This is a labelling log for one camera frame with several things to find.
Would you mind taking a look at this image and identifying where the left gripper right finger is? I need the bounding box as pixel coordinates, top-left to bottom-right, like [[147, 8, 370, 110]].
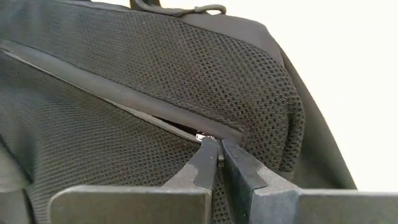
[[222, 138, 398, 224]]

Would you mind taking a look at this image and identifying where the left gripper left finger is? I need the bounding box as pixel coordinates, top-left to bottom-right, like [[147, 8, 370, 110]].
[[49, 136, 223, 224]]

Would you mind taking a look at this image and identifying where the black backpack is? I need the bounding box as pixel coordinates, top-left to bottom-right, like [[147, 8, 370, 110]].
[[0, 0, 358, 224]]

